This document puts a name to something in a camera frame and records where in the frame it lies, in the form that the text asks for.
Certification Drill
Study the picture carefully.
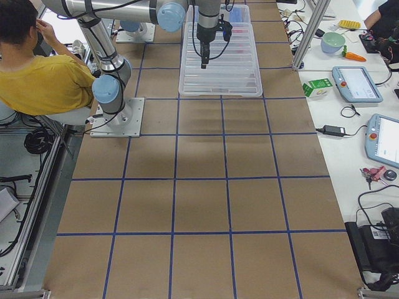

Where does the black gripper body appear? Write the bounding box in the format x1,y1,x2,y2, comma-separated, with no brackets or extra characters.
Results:
196,12,233,42

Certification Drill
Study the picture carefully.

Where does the clear plastic box lid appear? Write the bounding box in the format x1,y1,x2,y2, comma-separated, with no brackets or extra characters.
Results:
178,22,262,97

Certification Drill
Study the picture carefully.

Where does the clear plastic storage box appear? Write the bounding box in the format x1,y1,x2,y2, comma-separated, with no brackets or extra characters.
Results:
186,3,251,23

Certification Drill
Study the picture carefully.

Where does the green white milk carton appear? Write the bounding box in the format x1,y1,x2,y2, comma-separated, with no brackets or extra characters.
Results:
302,78,333,98

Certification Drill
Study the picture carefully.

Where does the green and blue bowl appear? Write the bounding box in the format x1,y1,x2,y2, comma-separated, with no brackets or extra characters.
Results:
320,32,345,54

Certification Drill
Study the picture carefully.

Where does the toy carrot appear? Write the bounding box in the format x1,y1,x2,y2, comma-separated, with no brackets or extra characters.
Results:
342,45,367,62

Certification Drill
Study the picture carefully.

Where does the yellow toy corn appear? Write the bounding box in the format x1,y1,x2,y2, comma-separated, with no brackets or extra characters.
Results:
338,20,361,30

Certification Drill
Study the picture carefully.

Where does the blue teach pendant upper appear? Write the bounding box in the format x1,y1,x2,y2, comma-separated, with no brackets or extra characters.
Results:
332,66,383,103

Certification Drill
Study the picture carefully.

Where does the blue teach pendant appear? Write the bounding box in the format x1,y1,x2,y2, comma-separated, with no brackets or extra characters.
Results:
332,66,383,103
365,114,398,169

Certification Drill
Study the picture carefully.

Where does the black power adapter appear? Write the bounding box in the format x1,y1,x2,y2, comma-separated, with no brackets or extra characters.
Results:
316,125,346,137

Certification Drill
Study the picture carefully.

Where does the person in yellow shirt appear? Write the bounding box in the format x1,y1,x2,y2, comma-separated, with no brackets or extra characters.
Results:
1,1,95,116

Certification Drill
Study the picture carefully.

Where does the person in black shirt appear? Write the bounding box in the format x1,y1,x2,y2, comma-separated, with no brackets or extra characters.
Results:
364,0,398,64

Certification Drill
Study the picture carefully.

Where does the blue teach pendant lower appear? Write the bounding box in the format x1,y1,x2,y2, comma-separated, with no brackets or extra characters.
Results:
365,114,398,169

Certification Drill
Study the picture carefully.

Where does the pink keys bunch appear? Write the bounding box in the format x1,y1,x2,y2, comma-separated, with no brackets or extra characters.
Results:
360,166,387,190

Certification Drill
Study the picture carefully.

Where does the black round key fob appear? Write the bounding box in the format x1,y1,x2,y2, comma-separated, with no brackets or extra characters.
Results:
383,169,397,182

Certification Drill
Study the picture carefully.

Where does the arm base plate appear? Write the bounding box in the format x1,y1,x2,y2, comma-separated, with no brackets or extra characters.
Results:
89,98,145,138
116,25,155,44

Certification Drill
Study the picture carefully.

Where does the aluminium frame post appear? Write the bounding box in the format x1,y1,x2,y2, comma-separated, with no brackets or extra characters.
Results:
292,0,330,70

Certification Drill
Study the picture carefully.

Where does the small black cable loop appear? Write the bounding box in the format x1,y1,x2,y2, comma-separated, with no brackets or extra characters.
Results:
340,104,362,118

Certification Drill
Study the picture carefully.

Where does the coiled black cable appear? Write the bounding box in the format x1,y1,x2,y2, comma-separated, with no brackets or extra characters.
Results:
24,127,50,155

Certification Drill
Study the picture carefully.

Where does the black device with cables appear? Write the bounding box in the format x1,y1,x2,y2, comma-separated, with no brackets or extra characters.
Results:
344,189,399,292

